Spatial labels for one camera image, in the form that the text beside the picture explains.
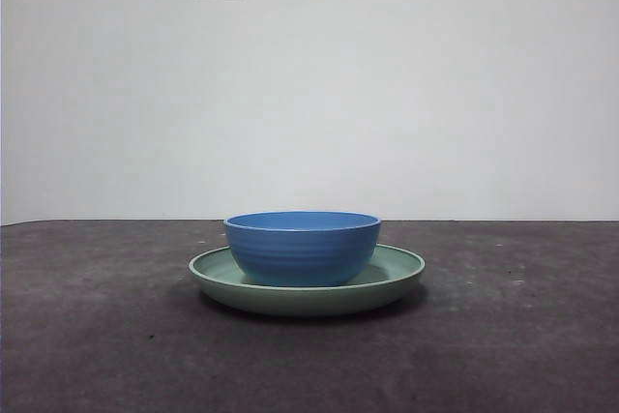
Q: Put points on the blue ribbed bowl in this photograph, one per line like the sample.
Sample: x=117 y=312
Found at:
x=300 y=253

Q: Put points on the pale green plate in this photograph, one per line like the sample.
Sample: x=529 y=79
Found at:
x=304 y=302

